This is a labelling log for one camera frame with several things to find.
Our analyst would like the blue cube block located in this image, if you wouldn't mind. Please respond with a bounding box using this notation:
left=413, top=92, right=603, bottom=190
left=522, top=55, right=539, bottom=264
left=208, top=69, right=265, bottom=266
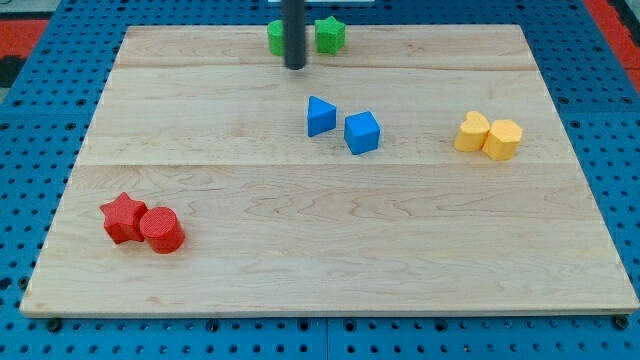
left=344, top=112, right=381, bottom=155

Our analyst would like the blue triangle block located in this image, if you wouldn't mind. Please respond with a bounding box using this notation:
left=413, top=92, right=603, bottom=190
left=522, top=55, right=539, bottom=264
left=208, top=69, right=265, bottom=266
left=307, top=96, right=337, bottom=137

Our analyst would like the light wooden board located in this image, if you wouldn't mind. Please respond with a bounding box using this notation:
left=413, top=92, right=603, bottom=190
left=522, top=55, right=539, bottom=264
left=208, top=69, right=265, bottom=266
left=20, top=25, right=639, bottom=318

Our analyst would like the green star block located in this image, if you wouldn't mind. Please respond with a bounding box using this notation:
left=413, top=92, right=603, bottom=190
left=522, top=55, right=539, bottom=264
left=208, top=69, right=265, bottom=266
left=314, top=16, right=346, bottom=55

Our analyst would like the green cylinder block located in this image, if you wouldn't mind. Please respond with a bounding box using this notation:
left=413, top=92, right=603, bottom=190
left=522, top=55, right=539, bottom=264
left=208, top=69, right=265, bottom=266
left=267, top=19, right=284, bottom=56

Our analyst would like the yellow heart block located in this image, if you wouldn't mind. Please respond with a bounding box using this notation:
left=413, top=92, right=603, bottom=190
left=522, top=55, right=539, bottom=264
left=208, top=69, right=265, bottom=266
left=454, top=110, right=490, bottom=152

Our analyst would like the red cylinder block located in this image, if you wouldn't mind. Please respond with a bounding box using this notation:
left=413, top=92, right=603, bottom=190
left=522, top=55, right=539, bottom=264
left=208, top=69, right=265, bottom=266
left=139, top=207, right=185, bottom=254

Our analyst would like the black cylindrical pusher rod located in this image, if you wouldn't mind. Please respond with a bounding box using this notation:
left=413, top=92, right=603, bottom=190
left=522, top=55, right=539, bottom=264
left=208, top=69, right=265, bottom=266
left=281, top=0, right=306, bottom=70

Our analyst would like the yellow hexagon block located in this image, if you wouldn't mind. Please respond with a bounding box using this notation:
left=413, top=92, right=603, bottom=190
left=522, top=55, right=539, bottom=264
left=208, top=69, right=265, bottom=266
left=482, top=119, right=523, bottom=161

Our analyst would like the red star block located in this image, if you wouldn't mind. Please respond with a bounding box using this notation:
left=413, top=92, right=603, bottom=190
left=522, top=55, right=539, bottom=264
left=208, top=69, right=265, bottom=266
left=100, top=192, right=148, bottom=245

